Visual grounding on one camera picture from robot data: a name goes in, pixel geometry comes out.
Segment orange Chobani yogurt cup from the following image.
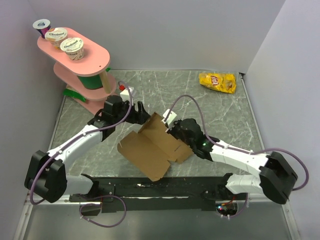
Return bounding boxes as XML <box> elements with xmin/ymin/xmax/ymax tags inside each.
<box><xmin>44</xmin><ymin>27</ymin><xmax>68</xmax><ymax>49</ymax></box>

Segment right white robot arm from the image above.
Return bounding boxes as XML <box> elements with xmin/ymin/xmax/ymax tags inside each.
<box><xmin>167</xmin><ymin>118</ymin><xmax>298</xmax><ymax>205</ymax></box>

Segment yellow chips bag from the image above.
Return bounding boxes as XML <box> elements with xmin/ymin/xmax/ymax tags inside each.
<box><xmin>198</xmin><ymin>72</ymin><xmax>237</xmax><ymax>94</ymax></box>

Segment pink tiered shelf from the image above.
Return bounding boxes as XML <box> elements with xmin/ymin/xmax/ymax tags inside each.
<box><xmin>37</xmin><ymin>28</ymin><xmax>117</xmax><ymax>114</ymax></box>

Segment brown cardboard box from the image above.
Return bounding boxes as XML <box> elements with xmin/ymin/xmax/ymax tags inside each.
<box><xmin>117</xmin><ymin>112</ymin><xmax>194</xmax><ymax>182</ymax></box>

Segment purple cable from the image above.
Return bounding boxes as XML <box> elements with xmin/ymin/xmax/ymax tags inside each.
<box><xmin>79</xmin><ymin>195</ymin><xmax>127</xmax><ymax>228</ymax></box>
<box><xmin>29</xmin><ymin>80</ymin><xmax>133</xmax><ymax>206</ymax></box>
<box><xmin>219</xmin><ymin>193</ymin><xmax>250</xmax><ymax>221</ymax></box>
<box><xmin>162</xmin><ymin>94</ymin><xmax>310</xmax><ymax>192</ymax></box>

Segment purple yogurt cup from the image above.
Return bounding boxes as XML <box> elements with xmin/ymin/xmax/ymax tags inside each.
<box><xmin>32</xmin><ymin>18</ymin><xmax>51</xmax><ymax>39</ymax></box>

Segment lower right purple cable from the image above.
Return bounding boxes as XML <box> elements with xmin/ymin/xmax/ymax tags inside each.
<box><xmin>219</xmin><ymin>193</ymin><xmax>250</xmax><ymax>221</ymax></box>

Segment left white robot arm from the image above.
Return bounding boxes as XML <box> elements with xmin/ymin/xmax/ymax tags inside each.
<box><xmin>24</xmin><ymin>95</ymin><xmax>150</xmax><ymax>203</ymax></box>

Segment white Chobani yogurt cup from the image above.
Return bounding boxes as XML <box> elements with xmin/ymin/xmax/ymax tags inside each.
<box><xmin>60</xmin><ymin>37</ymin><xmax>85</xmax><ymax>61</ymax></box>

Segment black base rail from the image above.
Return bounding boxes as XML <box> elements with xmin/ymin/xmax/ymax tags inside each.
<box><xmin>69</xmin><ymin>173</ymin><xmax>247</xmax><ymax>213</ymax></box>

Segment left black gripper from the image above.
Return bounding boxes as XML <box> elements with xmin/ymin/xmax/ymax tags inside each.
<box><xmin>113</xmin><ymin>98</ymin><xmax>151</xmax><ymax>125</ymax></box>

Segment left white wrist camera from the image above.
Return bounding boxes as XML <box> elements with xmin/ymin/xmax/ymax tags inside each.
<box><xmin>120</xmin><ymin>86</ymin><xmax>136</xmax><ymax>102</ymax></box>

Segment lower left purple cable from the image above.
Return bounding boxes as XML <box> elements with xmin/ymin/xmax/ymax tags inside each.
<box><xmin>79</xmin><ymin>195</ymin><xmax>127</xmax><ymax>228</ymax></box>

